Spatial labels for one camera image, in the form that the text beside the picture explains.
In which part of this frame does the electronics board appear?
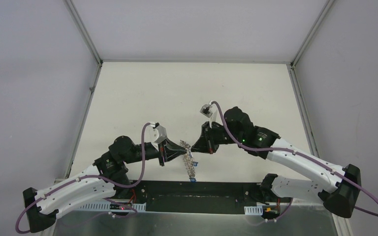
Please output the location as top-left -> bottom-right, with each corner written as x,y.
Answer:
263,206 -> 280,217
110,203 -> 132,210

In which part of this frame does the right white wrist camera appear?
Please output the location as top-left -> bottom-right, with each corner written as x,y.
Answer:
200,100 -> 219,128

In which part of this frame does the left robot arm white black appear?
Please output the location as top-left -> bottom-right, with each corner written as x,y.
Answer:
19,136 -> 190,233

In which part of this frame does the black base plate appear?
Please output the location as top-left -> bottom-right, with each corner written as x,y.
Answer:
99,180 -> 292,215

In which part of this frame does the right electronics board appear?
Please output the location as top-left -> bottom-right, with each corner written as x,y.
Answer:
263,206 -> 280,217

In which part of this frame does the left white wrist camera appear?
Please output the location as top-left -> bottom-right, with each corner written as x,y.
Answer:
149,123 -> 167,151

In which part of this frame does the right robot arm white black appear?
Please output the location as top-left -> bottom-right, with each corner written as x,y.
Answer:
191,104 -> 361,218

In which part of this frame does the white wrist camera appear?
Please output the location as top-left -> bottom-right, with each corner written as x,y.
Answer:
200,100 -> 219,128
149,123 -> 167,151

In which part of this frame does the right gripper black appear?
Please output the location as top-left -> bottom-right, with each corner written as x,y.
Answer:
191,120 -> 244,154

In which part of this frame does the left electronics board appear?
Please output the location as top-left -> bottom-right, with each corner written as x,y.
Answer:
110,203 -> 132,210

